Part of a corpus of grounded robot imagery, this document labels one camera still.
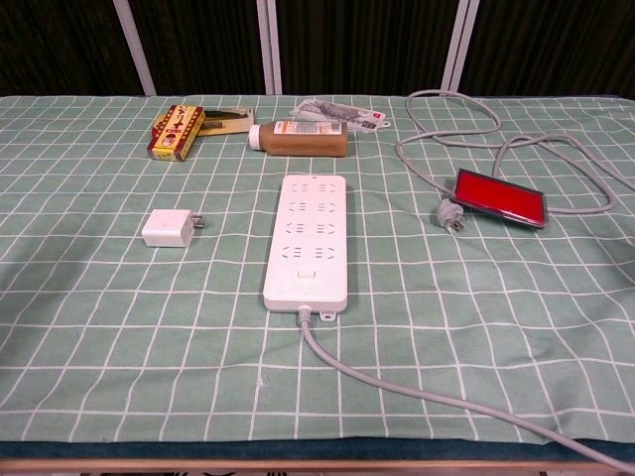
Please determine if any white plug adapter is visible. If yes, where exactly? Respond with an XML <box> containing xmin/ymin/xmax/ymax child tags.
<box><xmin>141</xmin><ymin>208</ymin><xmax>208</xmax><ymax>249</ymax></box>

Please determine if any white power strip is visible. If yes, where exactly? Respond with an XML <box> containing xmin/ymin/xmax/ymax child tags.
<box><xmin>261</xmin><ymin>173</ymin><xmax>349</xmax><ymax>322</ymax></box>

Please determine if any brown liquid bottle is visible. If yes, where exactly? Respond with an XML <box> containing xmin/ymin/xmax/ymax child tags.
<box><xmin>247</xmin><ymin>119</ymin><xmax>351</xmax><ymax>159</ymax></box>

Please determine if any clear white blister pack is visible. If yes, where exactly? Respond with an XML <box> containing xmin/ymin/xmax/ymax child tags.
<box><xmin>289</xmin><ymin>97</ymin><xmax>391</xmax><ymax>133</ymax></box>

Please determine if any yellow pen blister card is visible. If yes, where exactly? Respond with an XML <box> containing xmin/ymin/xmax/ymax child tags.
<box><xmin>195</xmin><ymin>107</ymin><xmax>256</xmax><ymax>138</ymax></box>

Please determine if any yellow red small box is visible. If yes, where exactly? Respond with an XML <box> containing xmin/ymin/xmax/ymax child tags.
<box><xmin>146</xmin><ymin>103</ymin><xmax>206</xmax><ymax>163</ymax></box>

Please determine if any red flat box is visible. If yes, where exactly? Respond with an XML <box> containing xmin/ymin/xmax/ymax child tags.
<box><xmin>453</xmin><ymin>168</ymin><xmax>550</xmax><ymax>232</ymax></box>

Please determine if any green checkered tablecloth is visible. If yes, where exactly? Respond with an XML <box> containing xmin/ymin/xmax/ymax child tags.
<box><xmin>0</xmin><ymin>93</ymin><xmax>635</xmax><ymax>445</ymax></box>

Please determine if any dark teal table underlay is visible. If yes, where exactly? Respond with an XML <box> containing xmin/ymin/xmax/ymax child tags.
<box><xmin>0</xmin><ymin>438</ymin><xmax>635</xmax><ymax>462</ymax></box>

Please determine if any grey power cable with plug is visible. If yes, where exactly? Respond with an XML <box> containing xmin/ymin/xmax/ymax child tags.
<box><xmin>296</xmin><ymin>88</ymin><xmax>635</xmax><ymax>475</ymax></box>

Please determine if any white partition post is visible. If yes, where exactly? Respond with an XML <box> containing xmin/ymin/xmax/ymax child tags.
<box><xmin>111</xmin><ymin>0</ymin><xmax>158</xmax><ymax>97</ymax></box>
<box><xmin>440</xmin><ymin>0</ymin><xmax>482</xmax><ymax>93</ymax></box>
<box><xmin>255</xmin><ymin>0</ymin><xmax>284</xmax><ymax>95</ymax></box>

